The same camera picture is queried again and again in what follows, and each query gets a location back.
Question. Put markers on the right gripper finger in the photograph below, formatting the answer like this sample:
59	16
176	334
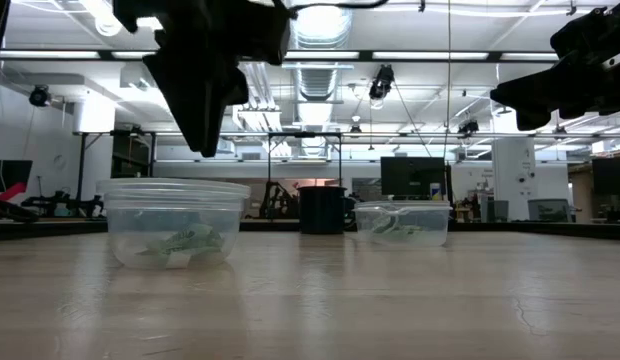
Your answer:
532	121
545	90

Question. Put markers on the clear rectangular plastic container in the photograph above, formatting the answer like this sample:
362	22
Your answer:
432	220

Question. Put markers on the black computer monitor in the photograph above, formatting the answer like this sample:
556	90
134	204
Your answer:
12	172
410	175
612	175

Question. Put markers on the grey crate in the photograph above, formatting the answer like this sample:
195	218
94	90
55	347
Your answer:
549	210

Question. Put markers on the black table frame rail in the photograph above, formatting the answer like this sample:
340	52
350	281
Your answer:
40	230

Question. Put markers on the silver ceiling duct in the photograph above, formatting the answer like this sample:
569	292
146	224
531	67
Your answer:
322	30

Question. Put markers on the black overhead frame beam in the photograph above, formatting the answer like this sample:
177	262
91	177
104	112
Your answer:
440	55

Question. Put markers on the white pillar with signs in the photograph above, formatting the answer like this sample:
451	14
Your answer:
514	175

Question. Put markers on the black hanging camera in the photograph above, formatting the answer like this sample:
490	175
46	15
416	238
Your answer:
382	82

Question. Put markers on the dark blue enamel mug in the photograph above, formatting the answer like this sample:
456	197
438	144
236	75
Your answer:
320	210

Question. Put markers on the black ceiling spotlight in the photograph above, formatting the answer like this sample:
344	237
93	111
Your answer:
468	128
40	96

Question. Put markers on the clear round plastic container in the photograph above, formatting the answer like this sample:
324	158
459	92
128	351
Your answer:
140	210

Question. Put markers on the black background robot arms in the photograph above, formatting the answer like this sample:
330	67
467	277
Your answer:
65	202

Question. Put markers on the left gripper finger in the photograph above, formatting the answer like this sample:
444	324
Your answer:
236	87
195	100

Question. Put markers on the red angled bar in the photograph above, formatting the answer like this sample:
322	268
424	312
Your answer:
12	192

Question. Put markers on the black storage rack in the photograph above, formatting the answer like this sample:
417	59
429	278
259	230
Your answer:
132	155

